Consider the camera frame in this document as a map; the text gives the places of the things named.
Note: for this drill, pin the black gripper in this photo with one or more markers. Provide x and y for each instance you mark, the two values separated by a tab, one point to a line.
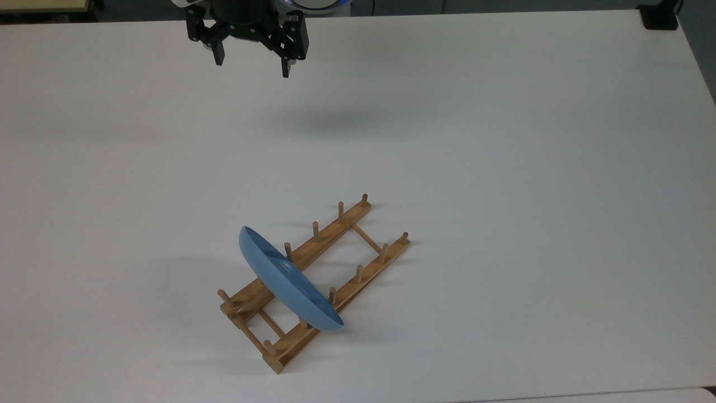
243	17

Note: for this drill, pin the blue round plate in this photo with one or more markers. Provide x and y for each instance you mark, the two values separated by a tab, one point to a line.
279	274

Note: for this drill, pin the wooden plate rack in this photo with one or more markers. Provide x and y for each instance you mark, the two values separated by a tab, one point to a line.
327	238

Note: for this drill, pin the light wooden table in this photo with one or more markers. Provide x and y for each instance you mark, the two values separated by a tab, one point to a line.
39	4

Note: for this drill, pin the black camera stand with clamp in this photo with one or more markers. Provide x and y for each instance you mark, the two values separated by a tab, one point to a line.
660	15

